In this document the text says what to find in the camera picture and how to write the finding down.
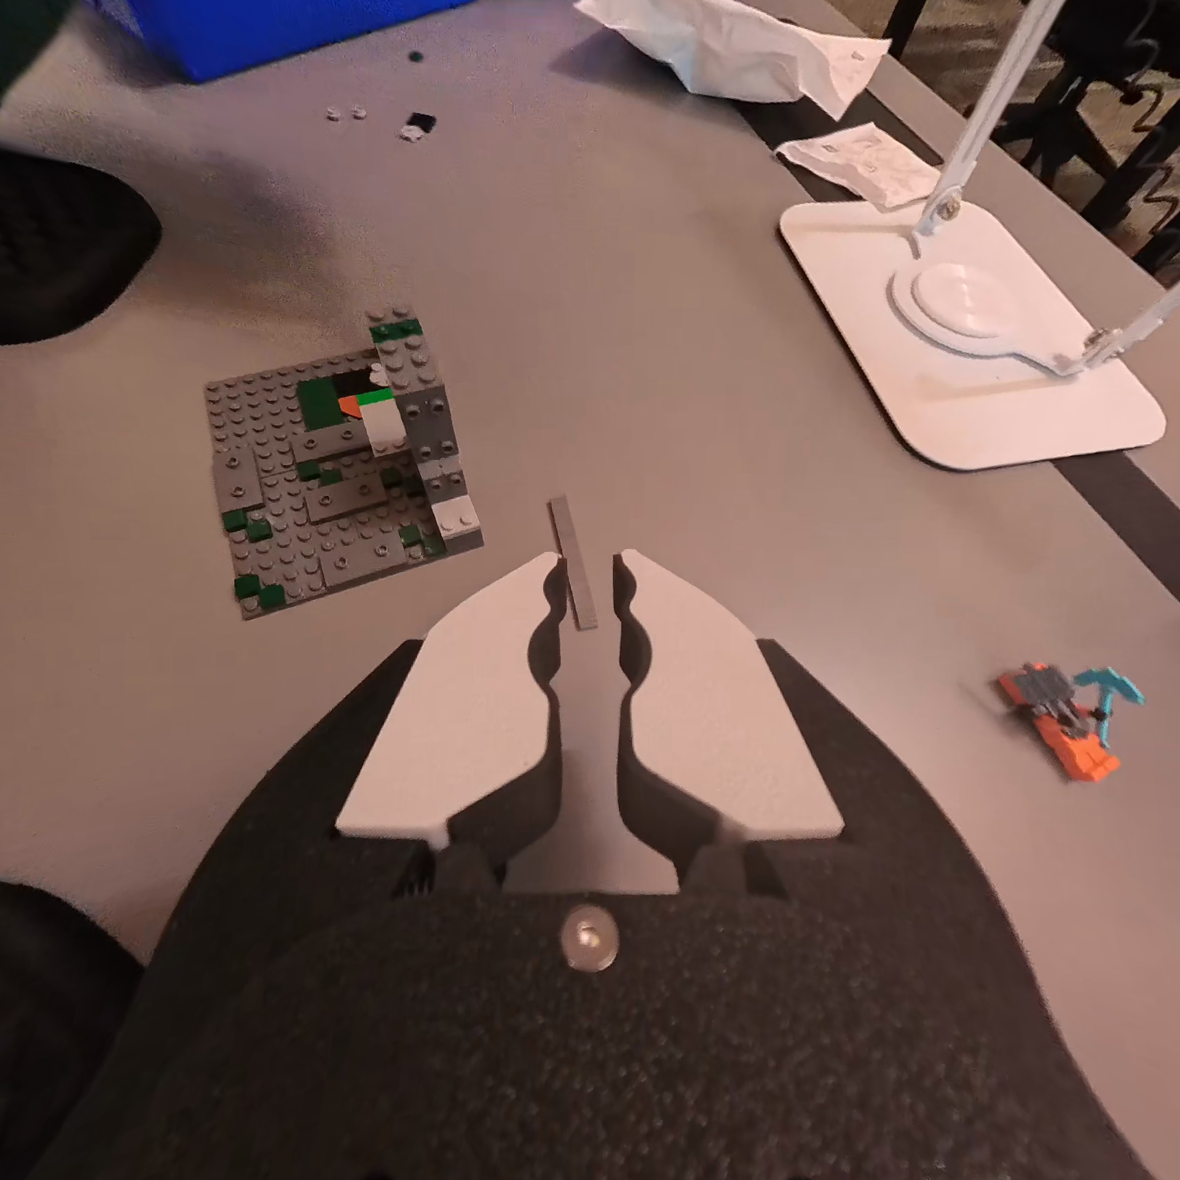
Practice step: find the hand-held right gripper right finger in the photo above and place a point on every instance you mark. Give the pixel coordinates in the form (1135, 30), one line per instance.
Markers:
(721, 710)

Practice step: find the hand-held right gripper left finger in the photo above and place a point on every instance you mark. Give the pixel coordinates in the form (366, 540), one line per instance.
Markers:
(461, 710)

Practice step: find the light grey long brick plate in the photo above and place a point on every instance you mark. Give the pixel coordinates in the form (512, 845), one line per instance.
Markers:
(576, 560)

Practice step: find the grey toy brick build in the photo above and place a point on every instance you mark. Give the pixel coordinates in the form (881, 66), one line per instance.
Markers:
(277, 514)

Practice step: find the grey desk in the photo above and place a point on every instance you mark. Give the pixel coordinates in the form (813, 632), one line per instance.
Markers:
(644, 322)

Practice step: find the orange toy brick figure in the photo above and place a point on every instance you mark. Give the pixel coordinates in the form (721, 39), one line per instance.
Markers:
(1073, 727)

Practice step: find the white lamp base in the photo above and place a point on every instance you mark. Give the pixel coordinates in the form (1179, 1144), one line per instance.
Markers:
(968, 385)

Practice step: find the small white paper packet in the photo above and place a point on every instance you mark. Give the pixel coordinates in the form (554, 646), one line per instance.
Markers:
(867, 163)

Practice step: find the small black white brick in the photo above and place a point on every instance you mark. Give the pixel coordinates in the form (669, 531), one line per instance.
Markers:
(419, 124)

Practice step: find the crumpled white paper bag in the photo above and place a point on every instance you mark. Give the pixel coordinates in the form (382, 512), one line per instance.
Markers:
(728, 46)

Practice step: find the blue plastic bin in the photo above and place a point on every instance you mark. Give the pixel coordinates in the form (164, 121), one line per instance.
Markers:
(277, 32)

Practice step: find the black office chair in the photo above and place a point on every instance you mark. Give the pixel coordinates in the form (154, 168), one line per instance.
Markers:
(1098, 81)

